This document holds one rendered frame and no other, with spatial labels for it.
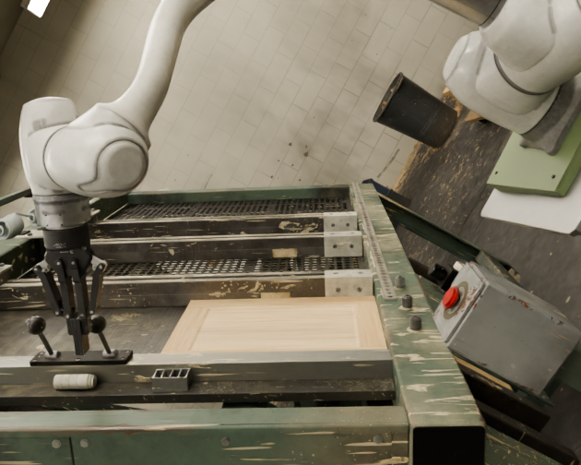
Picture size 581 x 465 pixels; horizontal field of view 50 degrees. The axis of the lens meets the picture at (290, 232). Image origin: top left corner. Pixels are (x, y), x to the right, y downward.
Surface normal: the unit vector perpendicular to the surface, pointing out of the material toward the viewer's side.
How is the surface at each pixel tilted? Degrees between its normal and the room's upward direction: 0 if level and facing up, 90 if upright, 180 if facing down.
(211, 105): 90
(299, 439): 90
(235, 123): 90
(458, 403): 59
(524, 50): 92
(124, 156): 126
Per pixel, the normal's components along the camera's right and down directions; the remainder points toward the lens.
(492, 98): -0.45, 0.81
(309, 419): -0.04, -0.97
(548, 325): -0.04, 0.25
